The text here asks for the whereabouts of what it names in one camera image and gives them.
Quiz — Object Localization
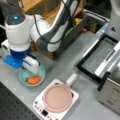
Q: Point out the green item in drawer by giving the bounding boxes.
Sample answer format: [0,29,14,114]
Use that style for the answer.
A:
[65,27,73,36]

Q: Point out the pink frying pan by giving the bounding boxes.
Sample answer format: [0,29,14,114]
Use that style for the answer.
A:
[43,73,77,113]

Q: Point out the grey open drawer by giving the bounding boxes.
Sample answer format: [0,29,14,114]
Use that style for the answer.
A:
[53,14,91,56]

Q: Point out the black cable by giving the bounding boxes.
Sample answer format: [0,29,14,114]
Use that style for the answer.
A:
[31,3,73,44]

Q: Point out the yellow item in drawer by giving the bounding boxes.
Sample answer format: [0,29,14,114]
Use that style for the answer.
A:
[74,18,82,25]

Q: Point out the wooden cabinet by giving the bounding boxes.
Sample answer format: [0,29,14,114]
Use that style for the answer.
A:
[18,0,84,26]

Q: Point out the orange carrot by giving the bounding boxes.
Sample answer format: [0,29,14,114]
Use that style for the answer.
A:
[27,76,41,85]

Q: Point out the silver toaster oven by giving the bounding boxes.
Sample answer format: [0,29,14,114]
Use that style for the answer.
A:
[94,19,120,116]

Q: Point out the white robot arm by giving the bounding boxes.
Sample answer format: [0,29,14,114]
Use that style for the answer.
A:
[1,0,79,73]

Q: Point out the teal bowl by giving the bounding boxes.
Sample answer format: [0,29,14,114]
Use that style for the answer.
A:
[19,65,46,87]

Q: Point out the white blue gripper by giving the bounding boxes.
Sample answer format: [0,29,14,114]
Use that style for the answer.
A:
[1,40,40,73]

